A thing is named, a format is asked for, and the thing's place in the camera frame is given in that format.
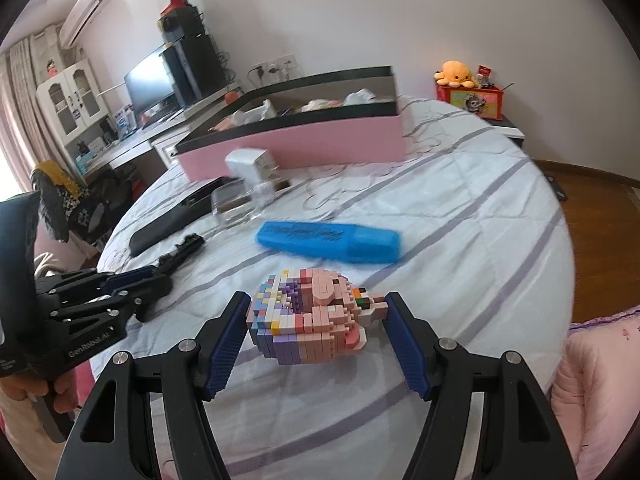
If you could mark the white glass cabinet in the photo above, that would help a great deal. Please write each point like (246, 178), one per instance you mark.
(71, 102)

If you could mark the pink pillow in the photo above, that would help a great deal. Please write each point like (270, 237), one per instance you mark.
(595, 393)

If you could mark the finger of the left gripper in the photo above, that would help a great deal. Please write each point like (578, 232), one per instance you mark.
(146, 281)
(138, 305)

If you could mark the red storage crate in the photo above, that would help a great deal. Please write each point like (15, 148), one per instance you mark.
(483, 102)

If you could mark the white air conditioner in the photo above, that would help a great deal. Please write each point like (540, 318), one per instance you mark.
(81, 15)

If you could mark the pink purple brick figure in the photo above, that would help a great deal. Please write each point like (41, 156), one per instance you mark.
(311, 316)

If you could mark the black white nightstand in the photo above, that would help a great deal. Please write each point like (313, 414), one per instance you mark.
(508, 129)

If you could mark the pink storage box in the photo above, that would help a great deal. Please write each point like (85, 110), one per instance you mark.
(336, 118)

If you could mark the black hair clip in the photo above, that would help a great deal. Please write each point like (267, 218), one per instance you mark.
(168, 263)

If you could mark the computer monitor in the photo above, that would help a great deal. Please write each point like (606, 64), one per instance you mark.
(149, 82)

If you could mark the black remote control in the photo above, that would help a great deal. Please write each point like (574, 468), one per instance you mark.
(194, 206)

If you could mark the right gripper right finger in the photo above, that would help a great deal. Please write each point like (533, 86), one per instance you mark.
(520, 437)

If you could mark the white desk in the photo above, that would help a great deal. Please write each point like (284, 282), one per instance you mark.
(162, 136)

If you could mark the blue highlighter marker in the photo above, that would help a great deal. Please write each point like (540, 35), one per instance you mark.
(349, 243)

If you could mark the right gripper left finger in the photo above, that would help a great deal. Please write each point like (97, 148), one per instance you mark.
(113, 435)

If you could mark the person left hand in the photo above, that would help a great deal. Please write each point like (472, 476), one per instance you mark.
(23, 385)

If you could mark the orange octopus plush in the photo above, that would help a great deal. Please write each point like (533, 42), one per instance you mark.
(455, 74)

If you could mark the white charger cube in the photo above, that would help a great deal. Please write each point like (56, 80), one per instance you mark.
(253, 165)

